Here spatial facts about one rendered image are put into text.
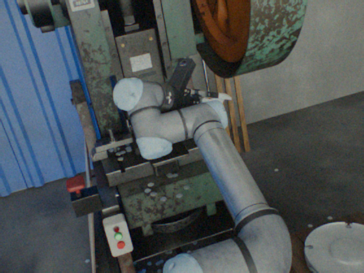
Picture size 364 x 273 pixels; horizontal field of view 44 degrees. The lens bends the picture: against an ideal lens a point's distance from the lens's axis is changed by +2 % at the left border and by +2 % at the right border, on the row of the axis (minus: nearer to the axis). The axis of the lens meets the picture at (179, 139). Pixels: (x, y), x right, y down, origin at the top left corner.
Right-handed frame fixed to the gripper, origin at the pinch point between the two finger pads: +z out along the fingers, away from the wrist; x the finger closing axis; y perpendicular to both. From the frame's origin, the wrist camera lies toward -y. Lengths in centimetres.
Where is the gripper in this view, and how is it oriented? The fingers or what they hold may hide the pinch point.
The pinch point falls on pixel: (210, 95)
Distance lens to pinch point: 132.3
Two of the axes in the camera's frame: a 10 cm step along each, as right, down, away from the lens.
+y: -0.8, 9.9, 0.7
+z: 6.3, -0.1, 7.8
